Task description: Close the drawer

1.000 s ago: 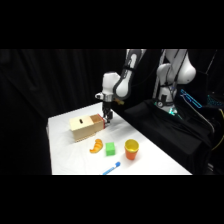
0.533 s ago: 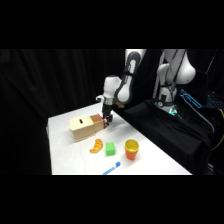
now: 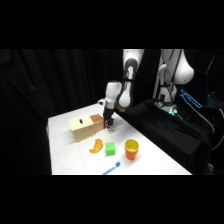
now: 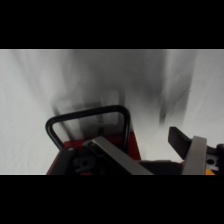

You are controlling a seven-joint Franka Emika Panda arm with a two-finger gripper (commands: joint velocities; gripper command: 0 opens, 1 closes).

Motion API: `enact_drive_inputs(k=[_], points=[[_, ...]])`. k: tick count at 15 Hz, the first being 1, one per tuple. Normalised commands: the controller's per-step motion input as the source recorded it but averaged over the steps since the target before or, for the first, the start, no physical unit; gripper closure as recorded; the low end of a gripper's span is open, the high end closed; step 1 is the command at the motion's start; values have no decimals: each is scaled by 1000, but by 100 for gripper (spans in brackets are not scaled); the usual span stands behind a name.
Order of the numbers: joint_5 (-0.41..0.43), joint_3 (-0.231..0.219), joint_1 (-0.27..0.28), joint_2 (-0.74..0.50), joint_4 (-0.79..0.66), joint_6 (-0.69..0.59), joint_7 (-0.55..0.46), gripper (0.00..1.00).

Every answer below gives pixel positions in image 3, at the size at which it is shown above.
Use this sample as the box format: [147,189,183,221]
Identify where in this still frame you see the black cloth covered stand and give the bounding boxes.
[114,99,215,176]

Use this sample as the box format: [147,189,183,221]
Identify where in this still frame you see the blue and white marker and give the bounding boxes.
[102,161,121,176]

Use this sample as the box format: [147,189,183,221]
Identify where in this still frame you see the cyan lit electronics box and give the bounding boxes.
[206,94,224,108]

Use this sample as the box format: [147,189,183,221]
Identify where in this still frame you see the green cube block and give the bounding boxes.
[105,142,117,157]

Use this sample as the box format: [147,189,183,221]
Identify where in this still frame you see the orange cup with yellow inside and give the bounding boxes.
[124,139,140,161]

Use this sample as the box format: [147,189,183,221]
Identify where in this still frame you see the blue glowing device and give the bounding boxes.
[180,88,204,109]

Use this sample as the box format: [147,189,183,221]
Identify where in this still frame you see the small green light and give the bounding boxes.
[168,107,180,117]

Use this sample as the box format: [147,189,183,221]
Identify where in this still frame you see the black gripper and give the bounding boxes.
[102,107,117,131]

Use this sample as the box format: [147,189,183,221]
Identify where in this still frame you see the black curtain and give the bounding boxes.
[0,49,224,176]

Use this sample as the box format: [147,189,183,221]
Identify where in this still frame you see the toy croissant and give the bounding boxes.
[89,138,104,154]

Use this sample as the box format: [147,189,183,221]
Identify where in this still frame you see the light wooden drawer box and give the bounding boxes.
[68,114,105,143]

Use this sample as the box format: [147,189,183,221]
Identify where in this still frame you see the wooden drawer with red front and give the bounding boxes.
[89,113,107,133]

